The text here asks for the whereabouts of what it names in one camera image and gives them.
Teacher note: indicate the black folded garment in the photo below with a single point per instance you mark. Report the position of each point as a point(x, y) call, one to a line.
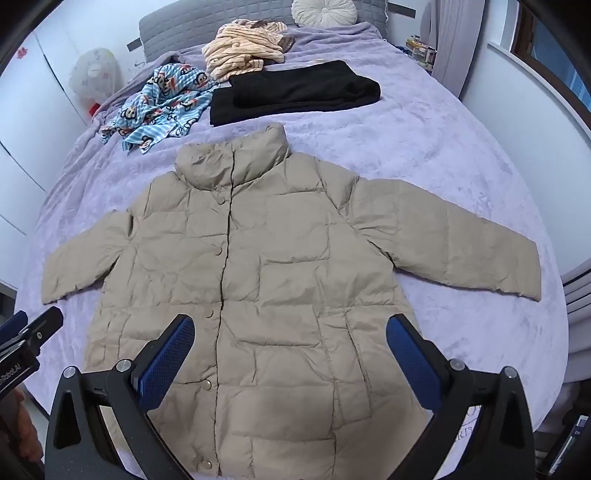
point(295, 92)

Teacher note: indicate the person's left hand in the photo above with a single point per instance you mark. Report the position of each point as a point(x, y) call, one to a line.
point(28, 429)

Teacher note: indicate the dark window frame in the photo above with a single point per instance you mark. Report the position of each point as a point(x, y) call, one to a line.
point(549, 50)

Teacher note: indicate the round white pleated cushion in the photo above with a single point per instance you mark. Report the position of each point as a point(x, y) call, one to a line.
point(323, 11)

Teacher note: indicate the boxes on nightstand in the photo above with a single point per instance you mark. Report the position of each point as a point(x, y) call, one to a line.
point(421, 53)

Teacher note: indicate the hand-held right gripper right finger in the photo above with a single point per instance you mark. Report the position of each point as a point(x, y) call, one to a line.
point(411, 360)

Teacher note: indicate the white electric fan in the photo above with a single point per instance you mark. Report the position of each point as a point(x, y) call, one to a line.
point(94, 74)

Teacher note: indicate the blue striped cartoon-print garment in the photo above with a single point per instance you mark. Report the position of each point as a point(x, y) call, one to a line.
point(157, 106)

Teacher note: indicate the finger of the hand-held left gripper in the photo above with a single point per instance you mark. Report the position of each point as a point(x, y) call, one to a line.
point(14, 325)
point(44, 325)

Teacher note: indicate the light grey curtain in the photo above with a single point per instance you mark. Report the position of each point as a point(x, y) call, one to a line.
point(455, 46)

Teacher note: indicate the lilac plush blanket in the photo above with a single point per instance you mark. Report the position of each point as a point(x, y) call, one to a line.
point(438, 161)

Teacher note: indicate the grey quilted headboard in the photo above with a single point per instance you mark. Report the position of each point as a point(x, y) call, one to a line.
point(184, 27)

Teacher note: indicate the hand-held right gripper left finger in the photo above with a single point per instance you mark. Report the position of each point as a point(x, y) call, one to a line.
point(168, 355)

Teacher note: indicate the beige striped garment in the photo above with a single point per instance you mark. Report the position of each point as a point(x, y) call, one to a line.
point(240, 50)

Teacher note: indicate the beige puffer jacket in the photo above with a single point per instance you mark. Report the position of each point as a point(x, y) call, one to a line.
point(286, 277)

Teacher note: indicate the white wardrobe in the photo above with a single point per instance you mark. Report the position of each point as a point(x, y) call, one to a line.
point(37, 115)

